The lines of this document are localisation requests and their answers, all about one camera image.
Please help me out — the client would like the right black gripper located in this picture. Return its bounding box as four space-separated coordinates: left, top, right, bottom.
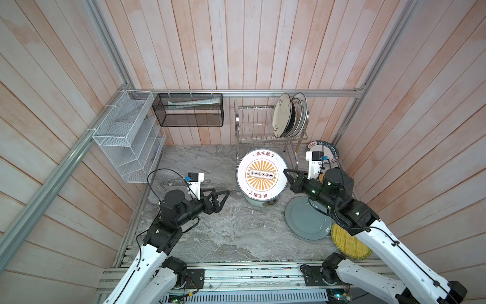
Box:
285 168 339 215

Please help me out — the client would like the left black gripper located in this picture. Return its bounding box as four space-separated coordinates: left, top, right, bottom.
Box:
175 187 230 227

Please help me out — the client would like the sunburst plate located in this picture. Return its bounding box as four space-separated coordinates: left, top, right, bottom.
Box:
291 98 304 136
235 148 288 196

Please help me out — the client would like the light green flower plate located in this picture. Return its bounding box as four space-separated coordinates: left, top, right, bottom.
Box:
244 190 280 208

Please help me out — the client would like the cream floral plate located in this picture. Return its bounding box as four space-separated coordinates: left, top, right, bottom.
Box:
272 93 292 138

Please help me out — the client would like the stainless steel dish rack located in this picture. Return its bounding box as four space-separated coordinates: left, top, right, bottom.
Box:
234 105 309 169

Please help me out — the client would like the dark blue oval plate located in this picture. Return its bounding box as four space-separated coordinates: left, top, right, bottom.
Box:
283 98 300 136

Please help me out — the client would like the white plate with black emblem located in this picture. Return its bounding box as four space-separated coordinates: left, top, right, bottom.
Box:
297 92 308 134

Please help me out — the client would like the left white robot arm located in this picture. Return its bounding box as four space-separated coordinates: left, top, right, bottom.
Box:
105 189 230 303

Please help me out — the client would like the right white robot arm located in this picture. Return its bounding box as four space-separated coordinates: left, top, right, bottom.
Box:
283 167 467 303

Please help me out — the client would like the grey green plain plate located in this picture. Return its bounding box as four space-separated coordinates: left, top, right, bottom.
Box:
285 196 332 241

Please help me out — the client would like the white plate with lettered rim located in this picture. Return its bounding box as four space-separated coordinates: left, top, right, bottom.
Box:
307 141 340 163

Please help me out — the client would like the yellow woven plate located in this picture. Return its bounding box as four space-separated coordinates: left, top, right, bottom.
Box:
330 223 373 260

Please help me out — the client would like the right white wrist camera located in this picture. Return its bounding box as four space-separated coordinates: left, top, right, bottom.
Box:
306 151 330 181

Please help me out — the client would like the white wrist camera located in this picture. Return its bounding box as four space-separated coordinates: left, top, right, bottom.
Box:
185 172 205 200
306 151 330 181

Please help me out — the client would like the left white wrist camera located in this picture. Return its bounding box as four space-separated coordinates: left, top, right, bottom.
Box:
185 172 205 200

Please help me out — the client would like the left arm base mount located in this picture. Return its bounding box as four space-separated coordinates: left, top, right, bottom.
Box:
162 257 205 290

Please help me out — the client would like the aluminium front rail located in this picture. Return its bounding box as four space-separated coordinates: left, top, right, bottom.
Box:
94 261 411 295

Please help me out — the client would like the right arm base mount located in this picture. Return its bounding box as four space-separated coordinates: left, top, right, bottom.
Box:
299 253 356 286

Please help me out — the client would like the black mesh wall basket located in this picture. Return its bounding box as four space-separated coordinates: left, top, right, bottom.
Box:
152 92 225 127

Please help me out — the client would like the white mesh wall shelf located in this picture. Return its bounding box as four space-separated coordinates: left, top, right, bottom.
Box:
93 90 167 183

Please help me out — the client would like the horizontal aluminium wall rail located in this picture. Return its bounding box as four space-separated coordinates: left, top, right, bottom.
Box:
146 89 364 98

